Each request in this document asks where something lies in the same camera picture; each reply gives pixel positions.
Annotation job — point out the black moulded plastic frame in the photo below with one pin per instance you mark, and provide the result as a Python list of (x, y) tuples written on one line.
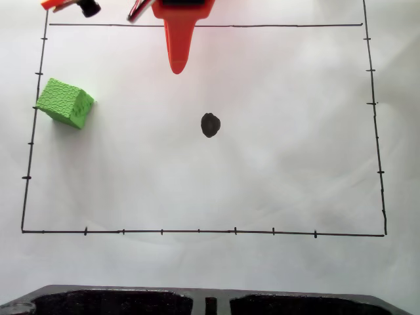
[(210, 300)]

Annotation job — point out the green textured foam block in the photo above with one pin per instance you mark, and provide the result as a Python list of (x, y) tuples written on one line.
[(64, 103)]

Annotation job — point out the black dot mark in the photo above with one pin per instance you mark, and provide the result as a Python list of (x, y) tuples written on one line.
[(210, 125)]

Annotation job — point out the white paper sheet with rectangle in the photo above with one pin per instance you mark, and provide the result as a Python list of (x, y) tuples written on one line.
[(229, 183)]

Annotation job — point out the orange gripper camera mount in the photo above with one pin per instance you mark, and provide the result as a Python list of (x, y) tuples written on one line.
[(88, 7)]

